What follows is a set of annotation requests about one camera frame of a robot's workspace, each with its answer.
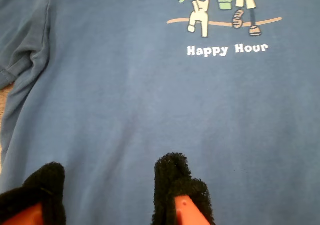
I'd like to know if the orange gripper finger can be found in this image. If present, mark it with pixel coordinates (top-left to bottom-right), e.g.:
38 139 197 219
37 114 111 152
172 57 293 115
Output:
0 161 67 225
151 152 216 225

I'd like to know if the blue printed T-shirt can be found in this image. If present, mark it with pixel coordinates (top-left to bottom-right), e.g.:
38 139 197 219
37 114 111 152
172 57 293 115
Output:
0 0 320 225

